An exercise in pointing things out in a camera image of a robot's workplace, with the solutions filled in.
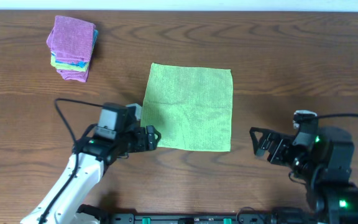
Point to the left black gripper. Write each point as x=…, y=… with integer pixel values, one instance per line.
x=143, y=139

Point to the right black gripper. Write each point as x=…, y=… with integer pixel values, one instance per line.
x=281, y=141

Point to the green microfiber cloth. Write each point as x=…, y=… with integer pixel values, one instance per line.
x=190, y=106

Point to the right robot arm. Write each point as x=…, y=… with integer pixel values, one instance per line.
x=322, y=158

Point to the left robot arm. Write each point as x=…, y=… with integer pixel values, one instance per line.
x=87, y=165

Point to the bottom purple folded cloth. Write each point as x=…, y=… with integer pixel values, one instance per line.
x=74, y=75

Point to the purple folded cloth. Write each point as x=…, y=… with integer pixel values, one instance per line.
x=74, y=75
x=70, y=35

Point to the blue folded cloth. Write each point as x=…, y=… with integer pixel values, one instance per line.
x=76, y=58

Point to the light green folded cloth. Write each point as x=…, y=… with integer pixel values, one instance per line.
x=80, y=67

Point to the top purple folded cloth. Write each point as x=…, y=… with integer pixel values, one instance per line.
x=70, y=35

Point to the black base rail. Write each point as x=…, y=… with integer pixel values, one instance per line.
x=245, y=218

